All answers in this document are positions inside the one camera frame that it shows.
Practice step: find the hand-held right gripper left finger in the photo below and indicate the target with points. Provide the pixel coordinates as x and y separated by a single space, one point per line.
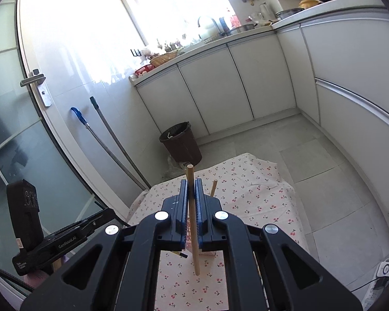
184 207

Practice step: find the bright window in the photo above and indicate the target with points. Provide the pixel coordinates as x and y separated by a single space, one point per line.
181 3

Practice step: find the white kitchen cabinets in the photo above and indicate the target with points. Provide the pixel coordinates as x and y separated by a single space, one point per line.
214 87

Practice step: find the person's left hand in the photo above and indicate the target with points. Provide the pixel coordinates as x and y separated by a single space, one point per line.
37 280

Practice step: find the chrome faucet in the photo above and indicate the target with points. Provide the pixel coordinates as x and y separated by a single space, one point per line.
210 19

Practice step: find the row of small ornaments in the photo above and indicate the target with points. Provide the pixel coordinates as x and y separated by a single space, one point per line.
168 46

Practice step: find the white power strip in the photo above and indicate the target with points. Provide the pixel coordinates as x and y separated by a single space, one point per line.
384 270

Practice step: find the white countertop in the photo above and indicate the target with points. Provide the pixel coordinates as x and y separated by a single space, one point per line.
327 9

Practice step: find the black wall hook rack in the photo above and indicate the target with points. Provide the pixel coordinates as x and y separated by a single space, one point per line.
135 52

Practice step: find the steel basin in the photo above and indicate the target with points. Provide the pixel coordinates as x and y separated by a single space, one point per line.
243 29

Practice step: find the brown trash bin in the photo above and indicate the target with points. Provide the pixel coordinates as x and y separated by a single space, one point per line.
181 145

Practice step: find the light bamboo chopstick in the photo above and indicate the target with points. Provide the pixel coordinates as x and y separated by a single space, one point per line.
196 260

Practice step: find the white kettle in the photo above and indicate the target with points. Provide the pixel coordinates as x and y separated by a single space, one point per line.
265 11

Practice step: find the cherry print tablecloth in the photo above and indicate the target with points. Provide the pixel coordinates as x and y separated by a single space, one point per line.
246 194

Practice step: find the shallow steel pan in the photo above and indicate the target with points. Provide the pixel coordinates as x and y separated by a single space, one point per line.
290 13

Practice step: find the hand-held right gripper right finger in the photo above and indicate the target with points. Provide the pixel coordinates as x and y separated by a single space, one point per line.
199 207

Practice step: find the wicker basket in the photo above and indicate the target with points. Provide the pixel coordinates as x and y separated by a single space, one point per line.
163 59

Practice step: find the red label bottle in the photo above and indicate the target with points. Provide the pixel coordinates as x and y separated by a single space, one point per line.
234 21

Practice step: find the glass bowl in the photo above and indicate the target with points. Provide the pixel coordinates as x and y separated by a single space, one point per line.
256 19

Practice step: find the clear plastic bag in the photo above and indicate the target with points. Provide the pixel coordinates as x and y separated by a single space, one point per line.
173 171

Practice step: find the frosted glass sliding door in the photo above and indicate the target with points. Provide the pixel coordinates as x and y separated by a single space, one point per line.
6 110

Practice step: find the yellow casserole pot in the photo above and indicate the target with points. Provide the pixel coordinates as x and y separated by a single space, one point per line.
309 3

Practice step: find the red plastic basket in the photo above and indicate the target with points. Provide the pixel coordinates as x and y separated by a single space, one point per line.
145 70

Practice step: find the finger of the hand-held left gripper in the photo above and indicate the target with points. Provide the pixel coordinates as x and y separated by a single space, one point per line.
99 218

